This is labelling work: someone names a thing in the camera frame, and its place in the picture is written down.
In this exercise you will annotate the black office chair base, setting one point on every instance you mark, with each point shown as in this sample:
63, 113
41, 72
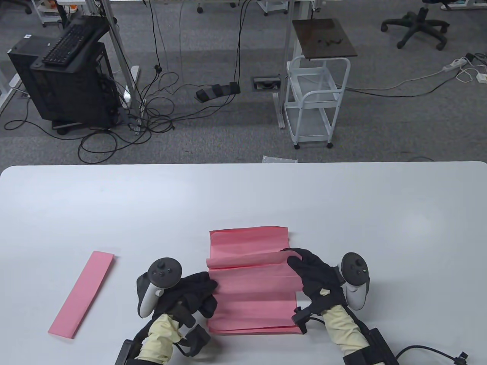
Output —
420, 21

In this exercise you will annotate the black computer tower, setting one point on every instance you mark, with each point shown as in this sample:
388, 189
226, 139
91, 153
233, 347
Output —
68, 95

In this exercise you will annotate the grey metal desk leg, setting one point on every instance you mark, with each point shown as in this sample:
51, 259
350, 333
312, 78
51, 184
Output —
127, 81

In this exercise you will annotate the person's right forearm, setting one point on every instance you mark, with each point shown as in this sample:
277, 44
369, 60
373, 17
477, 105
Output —
344, 329

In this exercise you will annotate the person's left hand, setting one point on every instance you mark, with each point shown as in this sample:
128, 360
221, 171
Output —
194, 292

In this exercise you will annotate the clear plastic bag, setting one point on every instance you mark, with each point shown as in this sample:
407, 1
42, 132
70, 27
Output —
279, 159

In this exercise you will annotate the black foot pedal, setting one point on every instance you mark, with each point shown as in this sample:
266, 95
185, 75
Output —
217, 91

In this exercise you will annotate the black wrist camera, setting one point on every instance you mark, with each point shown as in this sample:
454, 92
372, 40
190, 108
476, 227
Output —
198, 338
300, 319

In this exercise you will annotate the white power adapter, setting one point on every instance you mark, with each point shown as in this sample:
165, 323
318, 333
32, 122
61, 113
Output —
482, 78

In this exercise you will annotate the black keyboard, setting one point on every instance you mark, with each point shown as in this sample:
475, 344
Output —
66, 45

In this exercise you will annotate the white power strip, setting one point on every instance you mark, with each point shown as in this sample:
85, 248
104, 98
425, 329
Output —
454, 64

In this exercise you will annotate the white desk foot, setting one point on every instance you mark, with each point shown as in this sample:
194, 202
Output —
7, 87

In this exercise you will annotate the grey white handheld controller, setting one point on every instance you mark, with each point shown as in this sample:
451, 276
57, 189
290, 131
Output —
355, 292
163, 272

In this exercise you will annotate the person's left forearm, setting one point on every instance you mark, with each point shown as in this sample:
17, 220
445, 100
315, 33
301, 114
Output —
161, 342

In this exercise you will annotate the dark brown board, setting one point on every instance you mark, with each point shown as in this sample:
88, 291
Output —
323, 38

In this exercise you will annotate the white storage cart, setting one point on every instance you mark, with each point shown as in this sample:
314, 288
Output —
272, 5
49, 17

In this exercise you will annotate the pink paper sheet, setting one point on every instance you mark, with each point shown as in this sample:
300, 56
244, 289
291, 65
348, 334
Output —
247, 239
255, 289
251, 332
81, 294

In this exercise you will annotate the metal floor socket box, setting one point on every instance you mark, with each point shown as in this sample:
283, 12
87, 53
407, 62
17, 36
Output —
266, 83

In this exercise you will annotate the person's right hand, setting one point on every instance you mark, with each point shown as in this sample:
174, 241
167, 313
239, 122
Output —
319, 277

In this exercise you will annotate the black power adapter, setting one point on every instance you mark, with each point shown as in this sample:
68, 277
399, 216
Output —
470, 57

